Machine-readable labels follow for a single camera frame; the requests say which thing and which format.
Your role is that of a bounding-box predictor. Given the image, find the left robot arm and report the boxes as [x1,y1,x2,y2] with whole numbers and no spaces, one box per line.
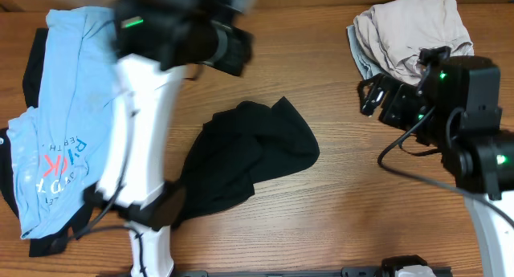
[84,0,255,276]

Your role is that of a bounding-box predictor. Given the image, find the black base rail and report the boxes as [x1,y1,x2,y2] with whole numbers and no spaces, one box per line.
[96,255,455,277]

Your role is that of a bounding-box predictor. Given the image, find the light blue printed t-shirt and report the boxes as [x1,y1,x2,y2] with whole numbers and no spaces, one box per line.
[6,6,119,239]

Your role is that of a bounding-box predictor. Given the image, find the beige folded garment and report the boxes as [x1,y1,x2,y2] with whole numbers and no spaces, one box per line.
[352,0,475,85]

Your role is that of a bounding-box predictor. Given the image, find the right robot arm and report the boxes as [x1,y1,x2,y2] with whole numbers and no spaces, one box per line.
[357,47,513,276]

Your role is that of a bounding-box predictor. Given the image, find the black garment under pile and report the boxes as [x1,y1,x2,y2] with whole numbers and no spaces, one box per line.
[1,28,93,258]

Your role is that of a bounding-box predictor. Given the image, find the black t-shirt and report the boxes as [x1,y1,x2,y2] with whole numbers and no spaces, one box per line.
[172,97,320,229]

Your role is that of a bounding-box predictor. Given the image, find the grey folded garment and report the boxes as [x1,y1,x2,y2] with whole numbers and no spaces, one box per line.
[346,25,383,79]

